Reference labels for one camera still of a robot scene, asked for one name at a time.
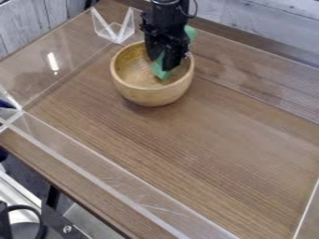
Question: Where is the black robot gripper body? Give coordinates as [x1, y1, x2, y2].
[140, 2, 192, 53]

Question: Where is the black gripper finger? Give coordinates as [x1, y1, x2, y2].
[161, 46, 184, 71]
[145, 41, 162, 61]

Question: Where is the green rectangular block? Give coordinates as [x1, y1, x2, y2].
[150, 25, 197, 80]

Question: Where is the brown wooden bowl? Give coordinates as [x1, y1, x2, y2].
[109, 41, 194, 106]

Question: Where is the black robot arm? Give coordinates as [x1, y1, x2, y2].
[140, 0, 190, 71]

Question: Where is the black table leg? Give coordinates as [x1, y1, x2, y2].
[46, 186, 61, 209]

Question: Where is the clear acrylic corner bracket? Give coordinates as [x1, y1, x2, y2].
[89, 7, 134, 44]

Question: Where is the clear acrylic barrier wall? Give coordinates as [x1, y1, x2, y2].
[0, 92, 238, 239]

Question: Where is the black metal base bracket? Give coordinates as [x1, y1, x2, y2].
[41, 207, 91, 239]

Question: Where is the black cable loop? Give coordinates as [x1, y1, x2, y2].
[0, 204, 49, 239]

